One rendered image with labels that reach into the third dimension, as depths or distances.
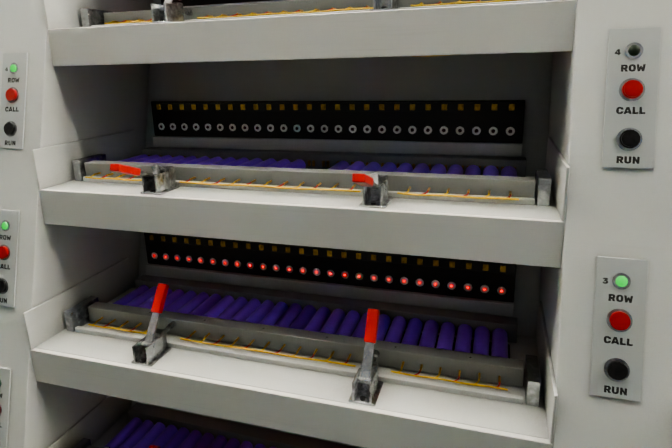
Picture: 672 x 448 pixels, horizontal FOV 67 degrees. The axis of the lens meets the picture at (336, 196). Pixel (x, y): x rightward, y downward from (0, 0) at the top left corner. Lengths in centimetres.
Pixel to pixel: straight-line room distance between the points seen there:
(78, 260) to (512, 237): 57
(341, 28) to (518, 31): 17
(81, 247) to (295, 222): 36
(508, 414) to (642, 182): 25
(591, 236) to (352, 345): 28
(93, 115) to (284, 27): 34
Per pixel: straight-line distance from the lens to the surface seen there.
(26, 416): 80
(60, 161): 76
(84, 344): 74
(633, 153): 51
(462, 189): 55
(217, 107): 78
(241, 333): 66
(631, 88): 52
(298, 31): 57
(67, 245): 78
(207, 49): 62
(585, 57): 52
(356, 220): 52
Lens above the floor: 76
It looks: level
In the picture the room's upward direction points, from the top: 3 degrees clockwise
